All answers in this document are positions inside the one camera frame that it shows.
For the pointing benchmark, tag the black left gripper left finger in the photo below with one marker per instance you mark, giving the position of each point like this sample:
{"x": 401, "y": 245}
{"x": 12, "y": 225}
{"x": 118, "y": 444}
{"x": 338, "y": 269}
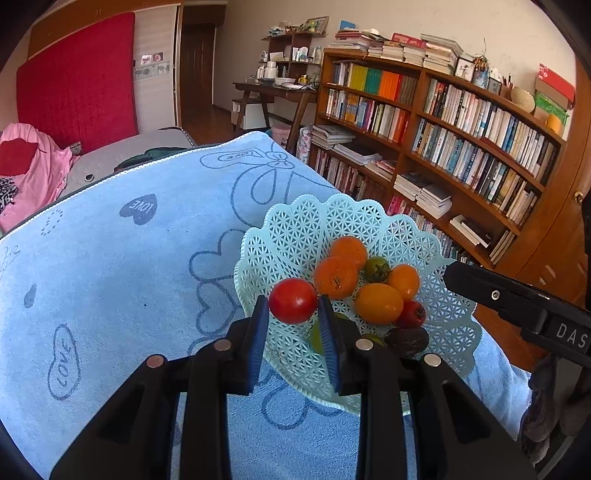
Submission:
{"x": 172, "y": 407}

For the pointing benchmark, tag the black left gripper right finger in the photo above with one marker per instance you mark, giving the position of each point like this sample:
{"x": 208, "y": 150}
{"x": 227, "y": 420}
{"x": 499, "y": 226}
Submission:
{"x": 455, "y": 435}

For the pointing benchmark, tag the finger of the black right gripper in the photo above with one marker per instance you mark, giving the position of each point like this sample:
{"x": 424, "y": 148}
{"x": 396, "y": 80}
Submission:
{"x": 513, "y": 301}

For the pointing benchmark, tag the dark purple wrinkled fruit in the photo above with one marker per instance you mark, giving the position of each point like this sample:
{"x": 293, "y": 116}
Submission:
{"x": 407, "y": 342}

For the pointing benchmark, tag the large red tomato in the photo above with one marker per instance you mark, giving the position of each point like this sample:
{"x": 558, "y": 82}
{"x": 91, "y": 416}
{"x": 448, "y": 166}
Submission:
{"x": 413, "y": 315}

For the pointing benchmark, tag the oval orange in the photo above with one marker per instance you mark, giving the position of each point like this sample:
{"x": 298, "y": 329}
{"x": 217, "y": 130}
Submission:
{"x": 379, "y": 304}

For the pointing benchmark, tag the green tomato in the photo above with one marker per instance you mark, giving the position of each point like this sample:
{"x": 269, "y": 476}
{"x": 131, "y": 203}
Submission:
{"x": 376, "y": 269}
{"x": 315, "y": 338}
{"x": 375, "y": 338}

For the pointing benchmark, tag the bumpy mandarin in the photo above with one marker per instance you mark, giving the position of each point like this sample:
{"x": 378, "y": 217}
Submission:
{"x": 336, "y": 277}

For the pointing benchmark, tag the small red tomato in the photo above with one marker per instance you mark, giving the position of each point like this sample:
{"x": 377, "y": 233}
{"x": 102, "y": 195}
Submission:
{"x": 293, "y": 301}

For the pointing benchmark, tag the small mandarin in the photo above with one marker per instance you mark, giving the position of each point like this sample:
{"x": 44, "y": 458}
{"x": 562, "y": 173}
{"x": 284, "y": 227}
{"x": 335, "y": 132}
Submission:
{"x": 351, "y": 249}

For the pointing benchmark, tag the wooden bookshelf with books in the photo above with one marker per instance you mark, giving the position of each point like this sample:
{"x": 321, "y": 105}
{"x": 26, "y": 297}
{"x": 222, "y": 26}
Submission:
{"x": 504, "y": 187}

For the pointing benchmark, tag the blue patterned towel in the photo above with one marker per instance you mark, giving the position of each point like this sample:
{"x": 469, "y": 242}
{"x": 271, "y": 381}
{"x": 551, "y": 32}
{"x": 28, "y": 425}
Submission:
{"x": 142, "y": 263}

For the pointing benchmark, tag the light blue lattice basket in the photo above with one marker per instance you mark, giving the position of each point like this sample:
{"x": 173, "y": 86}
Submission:
{"x": 296, "y": 237}

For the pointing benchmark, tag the grey bed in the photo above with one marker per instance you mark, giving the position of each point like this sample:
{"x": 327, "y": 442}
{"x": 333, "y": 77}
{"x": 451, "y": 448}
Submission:
{"x": 103, "y": 162}

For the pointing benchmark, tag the pile of clothes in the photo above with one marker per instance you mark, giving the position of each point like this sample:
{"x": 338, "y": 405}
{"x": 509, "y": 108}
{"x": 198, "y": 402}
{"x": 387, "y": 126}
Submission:
{"x": 34, "y": 171}

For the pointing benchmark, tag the pink waste bin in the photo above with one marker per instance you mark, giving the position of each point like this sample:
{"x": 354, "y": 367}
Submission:
{"x": 280, "y": 134}

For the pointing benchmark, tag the red upright mattress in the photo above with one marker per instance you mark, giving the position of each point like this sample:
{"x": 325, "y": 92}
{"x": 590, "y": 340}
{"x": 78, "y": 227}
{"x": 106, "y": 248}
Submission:
{"x": 80, "y": 90}

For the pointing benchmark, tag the small desk shelf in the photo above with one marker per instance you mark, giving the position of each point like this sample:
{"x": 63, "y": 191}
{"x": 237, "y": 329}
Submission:
{"x": 289, "y": 52}

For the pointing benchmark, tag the dark wooden door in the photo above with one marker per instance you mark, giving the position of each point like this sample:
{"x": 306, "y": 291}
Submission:
{"x": 196, "y": 59}

